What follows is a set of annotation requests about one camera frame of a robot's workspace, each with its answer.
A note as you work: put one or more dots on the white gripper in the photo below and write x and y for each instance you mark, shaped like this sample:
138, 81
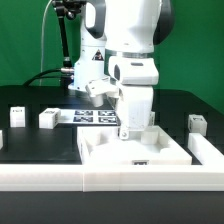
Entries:
133, 108

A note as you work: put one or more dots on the white square tabletop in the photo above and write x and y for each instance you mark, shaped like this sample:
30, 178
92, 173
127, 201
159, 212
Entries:
102, 146

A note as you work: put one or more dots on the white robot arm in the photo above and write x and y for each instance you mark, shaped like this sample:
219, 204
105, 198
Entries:
116, 56

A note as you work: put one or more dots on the white AprilTag sheet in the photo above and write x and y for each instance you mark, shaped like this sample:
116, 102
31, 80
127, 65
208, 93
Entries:
91, 117

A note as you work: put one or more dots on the white U-shaped fence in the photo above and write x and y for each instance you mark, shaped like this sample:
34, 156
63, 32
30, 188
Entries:
85, 178

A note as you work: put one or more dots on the white block left edge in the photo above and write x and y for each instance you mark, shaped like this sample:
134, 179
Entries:
1, 139

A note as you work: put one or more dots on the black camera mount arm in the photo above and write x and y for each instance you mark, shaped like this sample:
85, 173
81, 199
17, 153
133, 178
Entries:
66, 9

